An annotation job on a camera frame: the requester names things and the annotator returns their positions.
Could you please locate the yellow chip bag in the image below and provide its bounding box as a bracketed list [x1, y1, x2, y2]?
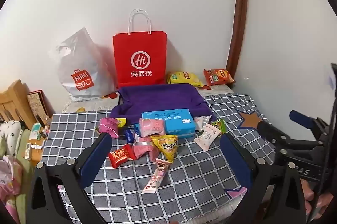
[166, 71, 204, 87]

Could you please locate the person's right hand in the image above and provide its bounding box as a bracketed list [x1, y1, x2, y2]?
[300, 179, 332, 222]

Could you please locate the purple towel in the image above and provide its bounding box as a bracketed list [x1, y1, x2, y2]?
[109, 83, 216, 124]

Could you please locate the magenta and yellow snack packet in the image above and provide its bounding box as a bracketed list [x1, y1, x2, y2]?
[96, 117, 127, 139]

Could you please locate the pink stick snack packet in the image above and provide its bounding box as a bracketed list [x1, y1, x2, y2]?
[141, 158, 170, 194]

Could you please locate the brown wooden door frame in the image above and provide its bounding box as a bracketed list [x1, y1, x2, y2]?
[226, 0, 249, 87]

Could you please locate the red paper bag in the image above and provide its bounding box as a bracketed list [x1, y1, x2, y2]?
[113, 9, 167, 86]

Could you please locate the blue tissue box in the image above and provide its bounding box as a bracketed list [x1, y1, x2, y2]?
[133, 108, 197, 139]

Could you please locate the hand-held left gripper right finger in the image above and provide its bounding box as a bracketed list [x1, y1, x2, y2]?
[220, 132, 307, 224]

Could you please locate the pink and silver snack packet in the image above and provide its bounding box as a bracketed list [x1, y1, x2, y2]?
[132, 134, 160, 160]

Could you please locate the green triangular snack packet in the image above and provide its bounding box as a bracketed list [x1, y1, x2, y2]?
[209, 119, 227, 135]

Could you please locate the pink peach snack packet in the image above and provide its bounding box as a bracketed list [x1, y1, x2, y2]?
[139, 118, 166, 137]

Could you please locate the grey checkered blanket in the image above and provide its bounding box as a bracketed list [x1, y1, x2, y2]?
[41, 92, 290, 224]

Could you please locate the wooden picture frame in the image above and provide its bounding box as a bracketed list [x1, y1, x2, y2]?
[27, 90, 54, 127]

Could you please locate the red snack packet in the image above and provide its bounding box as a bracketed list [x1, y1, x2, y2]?
[108, 144, 136, 169]

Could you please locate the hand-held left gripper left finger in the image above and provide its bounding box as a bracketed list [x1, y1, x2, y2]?
[25, 132, 114, 224]

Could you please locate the white plastic shopping bag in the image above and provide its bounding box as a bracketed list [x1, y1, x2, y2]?
[55, 27, 118, 102]

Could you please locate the blue candy wrapper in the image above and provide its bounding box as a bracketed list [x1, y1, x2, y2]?
[124, 129, 137, 143]

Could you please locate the white floral cloth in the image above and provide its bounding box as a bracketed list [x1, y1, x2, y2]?
[0, 121, 23, 158]

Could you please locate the yellow triangular snack packet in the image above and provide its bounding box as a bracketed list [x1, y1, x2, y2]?
[150, 134, 179, 164]

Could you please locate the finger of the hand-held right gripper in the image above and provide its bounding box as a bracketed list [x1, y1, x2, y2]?
[256, 120, 291, 151]
[289, 109, 329, 141]

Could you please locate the orange chip bag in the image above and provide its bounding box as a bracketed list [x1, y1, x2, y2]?
[203, 68, 235, 87]

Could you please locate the wooden headboard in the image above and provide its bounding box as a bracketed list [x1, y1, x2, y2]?
[0, 80, 36, 130]

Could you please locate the white and green carton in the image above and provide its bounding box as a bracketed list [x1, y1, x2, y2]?
[29, 122, 43, 140]

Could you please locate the white and pink snack packet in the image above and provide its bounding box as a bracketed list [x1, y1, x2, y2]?
[194, 123, 221, 150]

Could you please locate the small white sachet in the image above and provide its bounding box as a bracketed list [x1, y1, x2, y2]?
[195, 115, 212, 131]

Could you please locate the pink plastic bag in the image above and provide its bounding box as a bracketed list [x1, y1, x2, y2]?
[0, 156, 23, 224]

